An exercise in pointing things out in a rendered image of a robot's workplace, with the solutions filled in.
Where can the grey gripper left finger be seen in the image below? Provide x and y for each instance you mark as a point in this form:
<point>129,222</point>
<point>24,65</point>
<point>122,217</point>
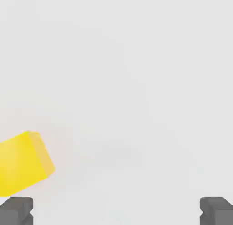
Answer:
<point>15,211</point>

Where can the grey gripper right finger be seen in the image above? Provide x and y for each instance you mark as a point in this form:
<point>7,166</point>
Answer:
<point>217,211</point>

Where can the large yellow box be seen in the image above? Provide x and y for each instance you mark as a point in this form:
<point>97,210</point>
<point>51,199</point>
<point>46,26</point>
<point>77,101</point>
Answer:
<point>20,163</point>

